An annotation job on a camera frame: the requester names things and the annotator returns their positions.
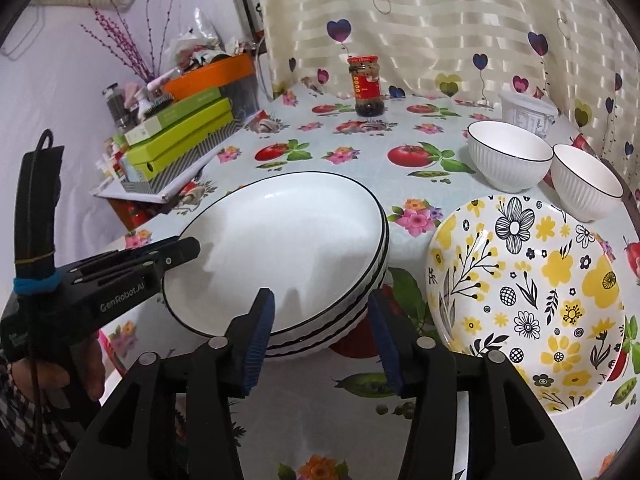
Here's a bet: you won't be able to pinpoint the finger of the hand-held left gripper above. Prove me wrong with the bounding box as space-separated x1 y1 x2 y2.
65 237 201 282

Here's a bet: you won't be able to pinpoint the person's left forearm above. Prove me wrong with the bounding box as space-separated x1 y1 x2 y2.
0 350 76 480

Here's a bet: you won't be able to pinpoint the yellow floral bowl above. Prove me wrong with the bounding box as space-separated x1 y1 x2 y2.
425 195 626 413

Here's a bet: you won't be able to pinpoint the pale green flat box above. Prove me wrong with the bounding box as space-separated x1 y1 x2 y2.
125 87 223 146

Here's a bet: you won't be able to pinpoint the vegetable print tablecloth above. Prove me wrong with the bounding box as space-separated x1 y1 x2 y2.
95 77 640 480

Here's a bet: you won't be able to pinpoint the red label sauce jar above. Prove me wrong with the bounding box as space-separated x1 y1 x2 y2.
348 55 387 117

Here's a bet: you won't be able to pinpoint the striped flat box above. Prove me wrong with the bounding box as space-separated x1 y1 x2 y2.
122 125 246 193

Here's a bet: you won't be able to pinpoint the person's left hand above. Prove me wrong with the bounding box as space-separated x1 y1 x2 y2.
75 332 106 403

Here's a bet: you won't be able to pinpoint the purple flower branches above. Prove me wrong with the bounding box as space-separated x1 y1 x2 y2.
82 0 183 83

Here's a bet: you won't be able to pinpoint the orange tub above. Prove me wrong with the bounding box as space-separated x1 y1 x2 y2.
164 54 257 103

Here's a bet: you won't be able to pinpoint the crumpled plastic bags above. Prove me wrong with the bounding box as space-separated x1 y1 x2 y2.
167 7 251 68

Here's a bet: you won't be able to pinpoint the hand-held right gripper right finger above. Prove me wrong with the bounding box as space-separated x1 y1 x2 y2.
367 287 583 480

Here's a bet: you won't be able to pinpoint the heart print curtain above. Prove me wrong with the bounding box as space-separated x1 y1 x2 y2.
250 0 640 196

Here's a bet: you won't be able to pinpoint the white plastic container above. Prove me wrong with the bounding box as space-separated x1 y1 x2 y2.
499 92 558 140

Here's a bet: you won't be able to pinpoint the hairbrush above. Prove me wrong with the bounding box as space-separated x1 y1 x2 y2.
137 91 176 121

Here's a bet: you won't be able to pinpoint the white ribbed bowl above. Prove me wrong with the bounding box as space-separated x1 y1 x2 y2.
551 144 625 223
467 121 554 192

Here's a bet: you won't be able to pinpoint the black strap with cable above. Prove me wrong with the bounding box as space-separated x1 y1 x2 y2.
12 129 66 286

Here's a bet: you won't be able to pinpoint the white plate with black rim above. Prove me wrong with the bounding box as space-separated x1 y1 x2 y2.
265 260 390 359
162 171 390 339
267 210 391 350

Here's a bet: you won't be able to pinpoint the dark glass jar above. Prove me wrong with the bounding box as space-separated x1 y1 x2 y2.
102 82 132 131

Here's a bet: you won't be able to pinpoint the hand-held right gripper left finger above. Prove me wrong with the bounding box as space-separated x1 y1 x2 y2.
60 287 277 480

